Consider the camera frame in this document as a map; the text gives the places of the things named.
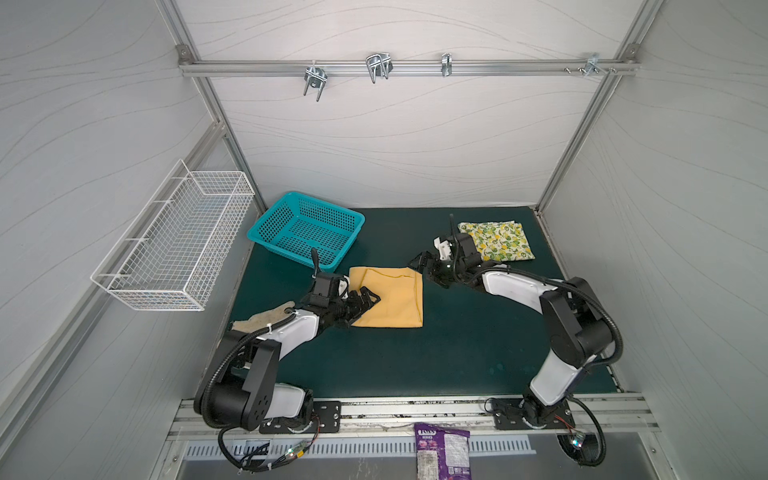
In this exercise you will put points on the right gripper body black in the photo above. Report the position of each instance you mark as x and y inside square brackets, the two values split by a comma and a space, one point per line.
[433, 262]

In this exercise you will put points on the beige knit glove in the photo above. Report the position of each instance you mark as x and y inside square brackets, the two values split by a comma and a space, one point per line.
[264, 319]

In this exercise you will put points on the metal bracket right end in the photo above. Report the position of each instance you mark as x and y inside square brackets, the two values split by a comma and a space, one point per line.
[592, 67]

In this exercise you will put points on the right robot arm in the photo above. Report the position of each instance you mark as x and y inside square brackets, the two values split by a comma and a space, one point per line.
[582, 334]

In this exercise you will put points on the purple snack bag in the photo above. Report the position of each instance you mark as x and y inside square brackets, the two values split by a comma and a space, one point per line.
[442, 453]

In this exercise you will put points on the metal u-bolt clamp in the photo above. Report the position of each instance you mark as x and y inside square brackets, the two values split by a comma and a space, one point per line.
[379, 65]
[315, 79]

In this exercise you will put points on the aluminium front rail frame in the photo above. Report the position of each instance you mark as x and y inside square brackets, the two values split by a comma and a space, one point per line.
[614, 413]

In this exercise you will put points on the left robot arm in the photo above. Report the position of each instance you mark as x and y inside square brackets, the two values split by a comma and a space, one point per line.
[239, 388]

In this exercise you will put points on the tan yellow skirt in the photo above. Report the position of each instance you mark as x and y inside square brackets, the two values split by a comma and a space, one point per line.
[401, 304]

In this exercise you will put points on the small metal hook clamp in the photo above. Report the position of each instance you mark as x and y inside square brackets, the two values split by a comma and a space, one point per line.
[446, 65]

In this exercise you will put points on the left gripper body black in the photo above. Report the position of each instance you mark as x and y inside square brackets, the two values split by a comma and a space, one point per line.
[342, 309]

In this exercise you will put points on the metal u-bolt clamp middle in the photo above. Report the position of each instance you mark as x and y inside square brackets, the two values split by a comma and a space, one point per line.
[379, 65]

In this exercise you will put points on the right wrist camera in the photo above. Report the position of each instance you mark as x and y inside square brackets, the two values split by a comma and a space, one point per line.
[444, 249]

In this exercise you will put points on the white wire basket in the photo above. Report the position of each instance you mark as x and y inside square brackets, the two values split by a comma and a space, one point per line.
[170, 256]

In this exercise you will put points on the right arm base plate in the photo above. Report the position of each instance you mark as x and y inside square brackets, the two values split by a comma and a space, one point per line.
[510, 414]

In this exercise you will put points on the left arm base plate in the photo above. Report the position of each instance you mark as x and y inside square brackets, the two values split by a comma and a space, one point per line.
[314, 416]

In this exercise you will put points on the lemon print skirt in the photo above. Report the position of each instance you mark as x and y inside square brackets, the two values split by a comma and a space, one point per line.
[499, 241]

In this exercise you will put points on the metal u-bolt clamp left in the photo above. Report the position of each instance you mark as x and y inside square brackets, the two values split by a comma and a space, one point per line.
[315, 79]

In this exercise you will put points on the aluminium crossbar rail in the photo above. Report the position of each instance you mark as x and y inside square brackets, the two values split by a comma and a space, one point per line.
[401, 68]

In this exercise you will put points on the teal plastic basket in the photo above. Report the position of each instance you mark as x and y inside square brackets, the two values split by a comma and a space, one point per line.
[305, 229]

